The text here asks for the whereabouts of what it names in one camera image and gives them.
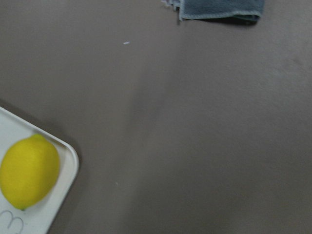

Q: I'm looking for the yellow lemon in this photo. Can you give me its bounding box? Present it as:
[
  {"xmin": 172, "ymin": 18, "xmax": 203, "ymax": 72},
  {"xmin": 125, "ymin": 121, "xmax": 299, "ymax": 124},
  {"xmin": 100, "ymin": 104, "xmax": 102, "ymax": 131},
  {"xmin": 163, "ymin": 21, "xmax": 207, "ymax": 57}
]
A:
[{"xmin": 0, "ymin": 134, "xmax": 60, "ymax": 210}]

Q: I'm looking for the white rabbit tray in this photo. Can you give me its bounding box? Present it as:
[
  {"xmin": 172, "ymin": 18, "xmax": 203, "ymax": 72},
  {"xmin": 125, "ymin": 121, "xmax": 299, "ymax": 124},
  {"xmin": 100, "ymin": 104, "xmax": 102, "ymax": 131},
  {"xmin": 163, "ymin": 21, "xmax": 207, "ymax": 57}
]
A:
[{"xmin": 0, "ymin": 108, "xmax": 79, "ymax": 234}]

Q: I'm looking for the grey folded cloth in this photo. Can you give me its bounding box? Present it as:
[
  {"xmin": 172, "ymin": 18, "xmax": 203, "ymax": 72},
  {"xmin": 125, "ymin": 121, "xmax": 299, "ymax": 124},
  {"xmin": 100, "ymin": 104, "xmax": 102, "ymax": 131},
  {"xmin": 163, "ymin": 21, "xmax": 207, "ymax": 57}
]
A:
[{"xmin": 163, "ymin": 0, "xmax": 265, "ymax": 22}]

